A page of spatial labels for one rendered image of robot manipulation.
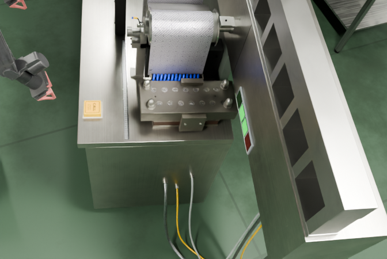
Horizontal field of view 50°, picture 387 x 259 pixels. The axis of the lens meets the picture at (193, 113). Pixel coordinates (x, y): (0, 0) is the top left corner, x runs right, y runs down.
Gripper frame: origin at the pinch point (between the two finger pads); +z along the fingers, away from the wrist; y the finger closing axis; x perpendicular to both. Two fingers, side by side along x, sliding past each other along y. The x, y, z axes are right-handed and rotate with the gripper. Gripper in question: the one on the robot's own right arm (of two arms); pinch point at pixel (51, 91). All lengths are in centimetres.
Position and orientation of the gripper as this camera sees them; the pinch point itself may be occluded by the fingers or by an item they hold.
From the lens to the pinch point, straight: 172.3
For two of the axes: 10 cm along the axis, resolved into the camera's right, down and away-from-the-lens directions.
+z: 3.2, 3.2, 8.9
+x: -8.6, 4.9, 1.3
